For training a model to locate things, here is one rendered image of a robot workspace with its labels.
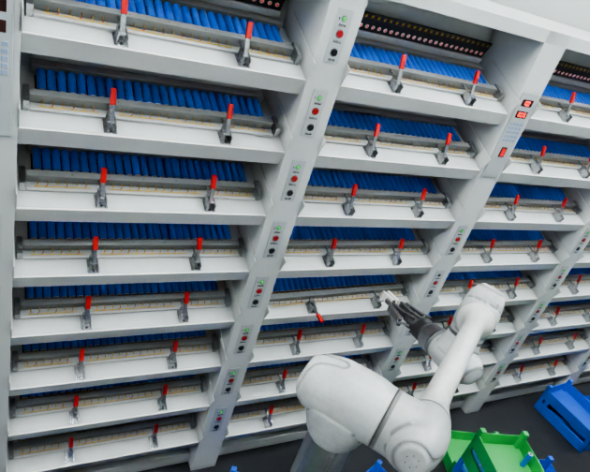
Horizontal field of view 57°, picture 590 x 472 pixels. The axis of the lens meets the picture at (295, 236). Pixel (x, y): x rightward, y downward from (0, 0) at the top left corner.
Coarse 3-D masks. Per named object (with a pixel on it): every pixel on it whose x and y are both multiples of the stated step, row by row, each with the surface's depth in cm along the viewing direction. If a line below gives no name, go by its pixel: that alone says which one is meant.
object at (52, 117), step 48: (48, 96) 114; (96, 96) 120; (144, 96) 127; (192, 96) 135; (240, 96) 141; (48, 144) 115; (96, 144) 119; (144, 144) 123; (192, 144) 127; (240, 144) 133; (288, 144) 137
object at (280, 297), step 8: (336, 288) 187; (344, 288) 189; (352, 288) 190; (360, 288) 192; (368, 288) 193; (376, 288) 195; (384, 288) 197; (392, 288) 199; (400, 288) 201; (272, 296) 174; (280, 296) 176; (288, 296) 177; (296, 296) 178; (304, 296) 180; (312, 296) 182; (320, 296) 184; (328, 296) 186; (352, 296) 190
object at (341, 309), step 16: (272, 304) 175; (288, 304) 178; (304, 304) 181; (320, 304) 184; (336, 304) 186; (352, 304) 189; (368, 304) 192; (384, 304) 196; (416, 304) 198; (272, 320) 174; (288, 320) 178; (304, 320) 181
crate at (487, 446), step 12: (480, 432) 193; (480, 444) 192; (492, 444) 199; (504, 444) 201; (516, 444) 201; (528, 444) 197; (480, 456) 191; (492, 456) 194; (504, 456) 196; (516, 456) 198; (492, 468) 185; (504, 468) 191; (516, 468) 193; (528, 468) 194; (540, 468) 190
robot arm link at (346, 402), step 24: (312, 360) 115; (336, 360) 114; (312, 384) 111; (336, 384) 109; (360, 384) 109; (384, 384) 110; (312, 408) 112; (336, 408) 108; (360, 408) 107; (384, 408) 107; (312, 432) 114; (336, 432) 110; (360, 432) 108; (312, 456) 118; (336, 456) 116
